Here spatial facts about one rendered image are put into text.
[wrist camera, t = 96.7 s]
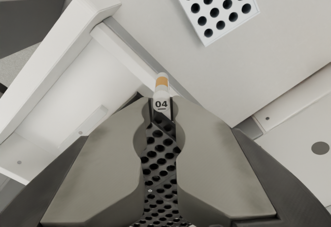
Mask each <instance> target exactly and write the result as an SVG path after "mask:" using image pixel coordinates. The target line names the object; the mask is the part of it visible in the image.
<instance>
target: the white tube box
mask: <svg viewBox="0 0 331 227"><path fill-rule="evenodd" d="M178 1H179V3H180V5H181V7H182V9H183V10H184V12H185V14H186V16H187V18H188V19H189V21H190V23H191V25H192V27H193V28H194V30H195V32H196V34H197V35H198V37H199V39H200V41H201V42H202V44H203V45H204V46H205V47H207V46H208V45H210V44H211V43H213V42H215V41H216V40H218V39H220V38H221V37H223V36H224V35H226V34H228V33H229V32H231V31H232V30H234V29H236V28H237V27H239V26H240V25H242V24H244V23H245V22H247V21H248V20H250V19H252V18H253V17H255V16H256V15H258V14H260V10H259V7H258V4H257V2H256V0H178Z"/></svg>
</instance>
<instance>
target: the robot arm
mask: <svg viewBox="0 0 331 227"><path fill-rule="evenodd" d="M153 114H154V108H153V98H149V97H142V98H140V99H138V100H137V101H135V102H133V103H132V104H130V105H128V106H127V107H125V108H123V109H122V110H120V111H118V112H117V113H115V114H113V115H112V116H110V117H109V118H107V119H106V120H105V121H103V122H102V123H101V124H100V125H99V126H97V127H96V128H95V129H94V130H93V131H92V132H91V133H90V134H89V135H88V136H80V137H79V138H78V139H77V140H75V141H74V142H73V143H72V144H71V145H70V146H69V147H68V148H67V149H65V150H64V151H63V152H62V153H61V154H60V155H59V156H58V157H57V158H56V159H54V160H53V161H52V162H51V163H50V164H49V165H48V166H47V167H46V168H44V169H43V170H42V171H41V172H40V173H39V174H38V175H37V176H36V177H35V178H33V179H32V180H31V181H30V182H29V183H28V184H27V185H26V186H25V187H24V188H23V189H22V190H21V191H20V192H19V193H18V194H17V195H16V196H15V197H14V198H13V199H12V200H11V201H10V202H9V203H8V204H7V205H6V207H5V208H4V209H3V210H2V211H1V212H0V227H130V226H131V225H132V224H134V223H135V222H137V221H138V220H139V219H140V218H141V216H142V215H143V212H144V201H145V184H144V177H143V171H142V165H141V159H140V155H141V153H142V152H143V150H144V149H145V148H146V147H147V139H146V131H145V130H146V128H147V127H148V126H149V125H150V123H151V122H153ZM170 116H171V121H173V122H174V123H175V124H176V145H177V146H178V147H179V149H180V150H181V153H180V154H179V155H178V156H177V158H176V177H177V199H178V211H179V214H180V215H181V217H182V218H183V219H185V220H186V221H188V222H190V223H191V224H193V225H194V226H196V227H331V214H330V213H329V212H328V210H327V209H326V208H325V207H324V205H323V204H322V203H321V202H320V201H319V200H318V198H317V197H316V196H315V195H314V194H313V193H312V192H311V191H310V190H309V189H308V188H307V187H306V186H305V185H304V184H303V183H302V182H301V181H300V180H299V179H298V178H297V177H296V176H294V175H293V174H292V173H291V172H290V171H289V170H288V169H287V168H286V167H284V166H283V165H282V164H281V163H280V162H278V161H277V160H276V159H275V158H274V157H273V156H271V155H270V154H269V153H268V152H267V151H265V150H264V149H263V148H262V147H261V146H260V145H258V144H257V143H256V142H255V141H254V140H252V139H251V138H250V137H249V136H248V135H246V134H245V133H244V132H243V131H242V130H240V129H232V128H231V127H230V126H229V125H228V124H226V123H225V122H224V121H223V120H221V119H220V118H219V117H217V116H216V115H214V114H213V113H211V112H210V111H208V110H206V109H204V108H202V107H200V106H198V105H196V104H194V103H192V102H190V101H189V100H187V99H185V98H183V97H181V96H173V97H170Z"/></svg>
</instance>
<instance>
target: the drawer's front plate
mask: <svg viewBox="0 0 331 227"><path fill-rule="evenodd" d="M121 5H122V3H121V2H120V1H119V0H72V1H71V3H70V4H69V6H68V7H67V8H66V10H65V11H64V12H63V14H62V15H61V17H60V18H59V19H58V21H57V22H56V23H55V25H54V26H53V27H52V29H51V30H50V32H49V33H48V34H47V36H46V37H45V38H44V40H43V41H42V42H41V44H40V45H39V46H38V48H37V49H36V51H35V52H34V53H33V55H32V56H31V57H30V59H29V60H28V62H27V63H26V64H25V66H24V67H23V68H22V70H21V71H20V72H19V74H18V75H17V77H16V78H15V79H14V81H13V82H12V83H11V85H10V86H9V88H8V89H7V90H6V92H5V93H4V94H3V96H2V97H1V98H0V145H1V144H2V143H3V142H4V141H5V140H6V139H7V138H8V137H9V136H10V135H11V134H12V133H13V132H14V131H15V130H16V129H17V128H18V126H19V125H20V124H21V123H22V121H23V120H24V119H25V118H26V117H27V116H28V114H29V113H30V112H31V111H32V110H33V108H34V107H35V106H36V105H37V104H38V103H39V101H40V100H41V99H42V98H43V97H44V95H45V94H46V93H47V92H48V91H49V89H50V88H51V87H52V86H53V85H54V84H55V82H56V81H57V80H58V79H59V78H60V76H61V75H62V74H63V73H64V72H65V70H66V69H67V68H68V67H69V66H70V65H71V63H72V62H73V61H74V60H75V59H76V57H77V56H78V55H79V54H80V53H81V51H82V50H83V49H84V48H85V47H86V46H87V44H88V43H89V42H90V41H91V40H92V38H93V37H92V36H91V35H90V32H91V31H92V29H93V28H94V27H95V26H96V25H98V24H100V23H101V22H103V20H104V19H106V18H108V17H110V16H113V15H114V14H115V12H116V11H117V10H118V9H119V8H120V6H121Z"/></svg>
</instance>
